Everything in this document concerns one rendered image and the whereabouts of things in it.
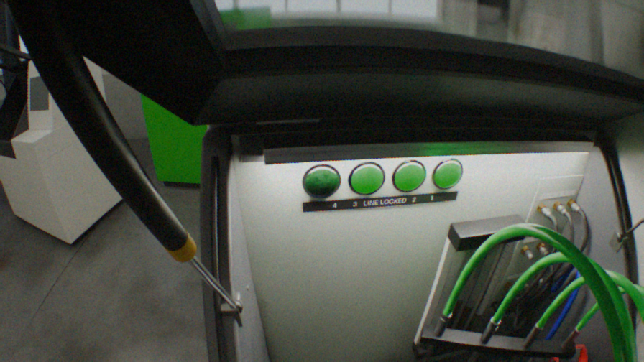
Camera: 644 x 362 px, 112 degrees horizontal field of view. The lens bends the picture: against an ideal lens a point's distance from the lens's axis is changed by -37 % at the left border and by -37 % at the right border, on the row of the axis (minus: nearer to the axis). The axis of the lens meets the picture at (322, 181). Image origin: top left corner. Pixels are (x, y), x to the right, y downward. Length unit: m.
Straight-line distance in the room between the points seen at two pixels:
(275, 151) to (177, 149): 2.79
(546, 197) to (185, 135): 2.81
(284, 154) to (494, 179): 0.33
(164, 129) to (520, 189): 2.91
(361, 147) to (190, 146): 2.73
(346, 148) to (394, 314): 0.39
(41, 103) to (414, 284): 2.82
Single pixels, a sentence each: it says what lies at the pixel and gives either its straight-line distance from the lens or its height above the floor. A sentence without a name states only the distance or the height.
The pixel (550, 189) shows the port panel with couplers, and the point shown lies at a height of 1.34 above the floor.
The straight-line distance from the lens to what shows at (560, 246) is 0.33.
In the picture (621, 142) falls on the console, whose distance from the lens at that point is 0.70.
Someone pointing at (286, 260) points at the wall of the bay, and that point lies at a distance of 0.52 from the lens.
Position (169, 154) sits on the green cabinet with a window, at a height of 0.38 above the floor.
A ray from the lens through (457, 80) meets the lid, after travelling 0.31.
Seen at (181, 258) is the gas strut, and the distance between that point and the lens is 0.23.
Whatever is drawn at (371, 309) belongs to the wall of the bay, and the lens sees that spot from 0.64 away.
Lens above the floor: 1.60
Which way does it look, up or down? 30 degrees down
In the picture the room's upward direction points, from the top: straight up
